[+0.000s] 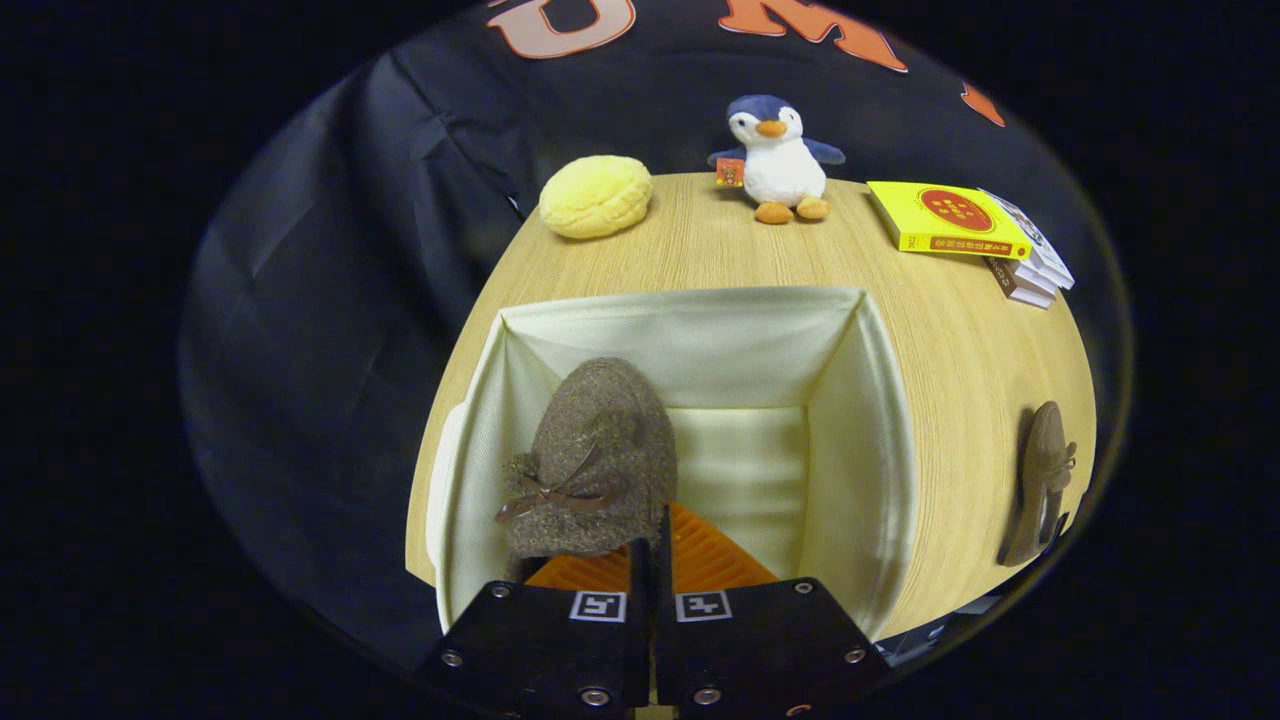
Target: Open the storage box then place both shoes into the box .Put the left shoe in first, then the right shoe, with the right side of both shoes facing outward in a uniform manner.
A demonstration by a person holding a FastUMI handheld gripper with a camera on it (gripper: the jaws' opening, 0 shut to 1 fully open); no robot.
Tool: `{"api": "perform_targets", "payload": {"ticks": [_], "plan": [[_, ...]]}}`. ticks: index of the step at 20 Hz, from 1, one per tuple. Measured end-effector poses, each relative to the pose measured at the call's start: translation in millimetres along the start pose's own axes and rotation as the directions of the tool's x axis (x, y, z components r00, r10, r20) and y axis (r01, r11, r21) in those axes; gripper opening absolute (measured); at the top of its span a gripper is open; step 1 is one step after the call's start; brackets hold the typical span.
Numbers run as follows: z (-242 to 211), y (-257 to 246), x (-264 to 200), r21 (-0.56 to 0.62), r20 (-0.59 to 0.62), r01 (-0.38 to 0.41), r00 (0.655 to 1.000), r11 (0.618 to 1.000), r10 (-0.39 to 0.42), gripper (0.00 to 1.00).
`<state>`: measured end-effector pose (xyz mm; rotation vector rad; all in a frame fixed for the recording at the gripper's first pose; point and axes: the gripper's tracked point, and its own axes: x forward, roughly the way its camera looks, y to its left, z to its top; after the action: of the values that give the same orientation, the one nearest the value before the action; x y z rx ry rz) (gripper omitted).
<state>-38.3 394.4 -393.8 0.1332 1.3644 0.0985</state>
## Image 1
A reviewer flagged brown fuzzy shoe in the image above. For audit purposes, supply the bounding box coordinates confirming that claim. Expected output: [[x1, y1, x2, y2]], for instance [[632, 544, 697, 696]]
[[495, 357, 679, 561], [998, 401, 1078, 568]]

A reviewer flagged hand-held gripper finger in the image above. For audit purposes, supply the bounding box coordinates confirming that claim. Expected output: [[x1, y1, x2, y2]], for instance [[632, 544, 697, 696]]
[[413, 538, 654, 719], [653, 500, 893, 720]]

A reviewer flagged white book brown spine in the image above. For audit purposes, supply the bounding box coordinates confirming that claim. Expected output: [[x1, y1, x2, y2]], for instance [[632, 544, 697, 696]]
[[985, 255, 1058, 310]]

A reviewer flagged penguin plush toy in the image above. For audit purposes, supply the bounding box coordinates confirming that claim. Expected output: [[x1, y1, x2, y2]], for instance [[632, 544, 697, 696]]
[[707, 94, 847, 225]]

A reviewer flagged cream fabric storage box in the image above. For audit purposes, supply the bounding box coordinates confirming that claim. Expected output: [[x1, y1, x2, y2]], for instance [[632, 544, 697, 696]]
[[425, 285, 916, 641]]

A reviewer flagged yellow book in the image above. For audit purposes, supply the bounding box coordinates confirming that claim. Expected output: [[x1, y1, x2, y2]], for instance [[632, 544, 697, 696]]
[[867, 181, 1033, 261]]

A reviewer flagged yellow round plush bun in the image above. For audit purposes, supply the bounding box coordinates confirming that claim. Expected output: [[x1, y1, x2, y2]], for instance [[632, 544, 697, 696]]
[[539, 155, 654, 240]]

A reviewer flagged white illustrated book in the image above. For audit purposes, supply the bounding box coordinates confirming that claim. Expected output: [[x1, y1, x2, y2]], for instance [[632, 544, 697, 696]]
[[980, 188, 1076, 291]]

